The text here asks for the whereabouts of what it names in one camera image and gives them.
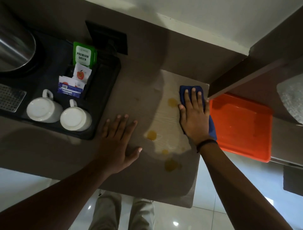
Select person's right hand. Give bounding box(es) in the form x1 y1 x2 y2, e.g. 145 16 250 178
178 87 213 145

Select white sachet with red fruit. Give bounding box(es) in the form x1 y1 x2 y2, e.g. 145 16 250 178
73 63 92 84

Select perforated metal drip grille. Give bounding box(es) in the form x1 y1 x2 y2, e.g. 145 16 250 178
0 84 27 113

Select black serving tray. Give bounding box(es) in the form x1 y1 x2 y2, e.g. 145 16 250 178
0 31 122 140

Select blue and white sachet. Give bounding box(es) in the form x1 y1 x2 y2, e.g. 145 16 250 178
57 76 86 98

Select orange plastic tray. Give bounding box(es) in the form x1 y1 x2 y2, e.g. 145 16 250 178
209 93 273 163

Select white ceramic mug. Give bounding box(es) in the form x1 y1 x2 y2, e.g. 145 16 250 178
60 99 92 132
27 89 63 123

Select green tea sachet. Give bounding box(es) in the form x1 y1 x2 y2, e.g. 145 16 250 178
73 42 97 69

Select person's legs in grey trousers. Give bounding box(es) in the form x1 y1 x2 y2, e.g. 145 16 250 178
89 190 155 230

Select dark wooden shelf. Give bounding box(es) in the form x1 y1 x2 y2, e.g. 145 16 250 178
208 5 303 100

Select person's right forearm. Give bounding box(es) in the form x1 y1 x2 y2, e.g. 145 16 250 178
198 141 294 230

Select black wrist band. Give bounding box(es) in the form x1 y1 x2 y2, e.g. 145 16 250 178
196 139 218 153

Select blue cleaning cloth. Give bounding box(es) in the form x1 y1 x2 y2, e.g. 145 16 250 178
179 85 217 141

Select person's left forearm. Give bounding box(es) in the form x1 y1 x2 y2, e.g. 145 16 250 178
0 163 112 230

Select person's left hand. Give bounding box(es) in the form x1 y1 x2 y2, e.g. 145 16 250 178
95 114 143 176

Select grey speckled object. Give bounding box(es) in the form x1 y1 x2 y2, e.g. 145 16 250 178
276 73 303 125

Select stainless steel kettle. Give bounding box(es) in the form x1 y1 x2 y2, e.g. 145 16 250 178
0 14 36 72

